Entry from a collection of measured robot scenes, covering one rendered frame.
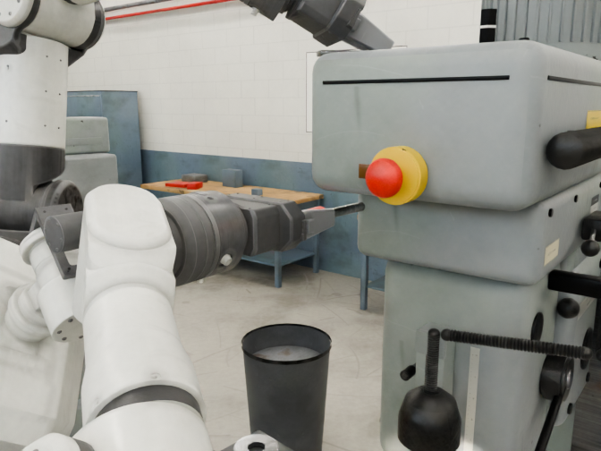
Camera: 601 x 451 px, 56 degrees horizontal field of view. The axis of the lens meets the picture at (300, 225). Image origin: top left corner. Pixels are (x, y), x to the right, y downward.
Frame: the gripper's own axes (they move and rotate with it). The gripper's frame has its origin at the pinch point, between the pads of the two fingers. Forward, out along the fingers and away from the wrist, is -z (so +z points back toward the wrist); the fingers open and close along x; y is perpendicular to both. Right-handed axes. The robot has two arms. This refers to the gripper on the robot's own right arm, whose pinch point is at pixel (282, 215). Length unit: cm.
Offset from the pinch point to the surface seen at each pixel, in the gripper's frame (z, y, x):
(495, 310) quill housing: -14.8, 11.5, -21.8
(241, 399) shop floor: -180, 170, 186
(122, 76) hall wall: -441, -51, 665
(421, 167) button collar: -0.4, -7.1, -18.0
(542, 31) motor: -39.5, -23.8, -17.3
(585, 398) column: -60, 42, -26
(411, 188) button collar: 0.3, -5.0, -17.3
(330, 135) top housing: -1.7, -9.8, -5.8
